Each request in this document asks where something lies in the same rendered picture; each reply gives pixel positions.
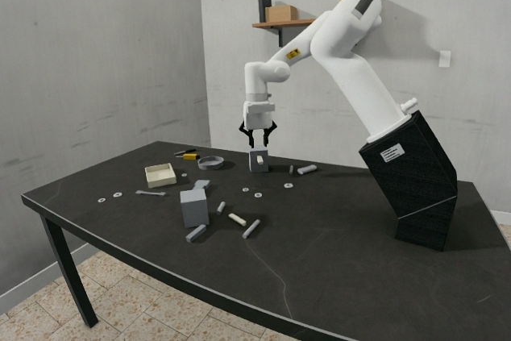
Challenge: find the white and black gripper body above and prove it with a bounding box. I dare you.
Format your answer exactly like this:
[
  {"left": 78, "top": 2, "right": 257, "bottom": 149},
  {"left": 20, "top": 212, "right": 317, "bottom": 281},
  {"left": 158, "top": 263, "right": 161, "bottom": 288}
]
[{"left": 243, "top": 101, "right": 272, "bottom": 130}]

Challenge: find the cream rectangular open tray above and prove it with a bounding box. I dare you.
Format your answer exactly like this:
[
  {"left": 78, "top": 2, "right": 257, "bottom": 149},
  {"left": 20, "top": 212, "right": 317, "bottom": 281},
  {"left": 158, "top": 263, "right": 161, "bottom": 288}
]
[{"left": 145, "top": 164, "right": 177, "bottom": 188}]

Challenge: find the grey round dish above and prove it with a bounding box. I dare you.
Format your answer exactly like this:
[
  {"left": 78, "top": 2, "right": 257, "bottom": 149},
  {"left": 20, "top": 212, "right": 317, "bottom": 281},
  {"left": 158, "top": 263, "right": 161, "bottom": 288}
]
[{"left": 198, "top": 156, "right": 224, "bottom": 170}]

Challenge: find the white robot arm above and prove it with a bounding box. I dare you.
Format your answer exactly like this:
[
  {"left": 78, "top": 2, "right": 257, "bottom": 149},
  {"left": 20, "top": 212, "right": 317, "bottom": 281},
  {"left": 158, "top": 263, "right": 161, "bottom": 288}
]
[{"left": 245, "top": 0, "right": 418, "bottom": 143}]

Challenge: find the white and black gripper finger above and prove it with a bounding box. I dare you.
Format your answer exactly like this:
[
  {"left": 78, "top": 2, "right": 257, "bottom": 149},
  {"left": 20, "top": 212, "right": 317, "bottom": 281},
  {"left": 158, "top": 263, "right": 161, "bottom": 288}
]
[
  {"left": 239, "top": 120, "right": 254, "bottom": 148},
  {"left": 263, "top": 120, "right": 277, "bottom": 147}
]

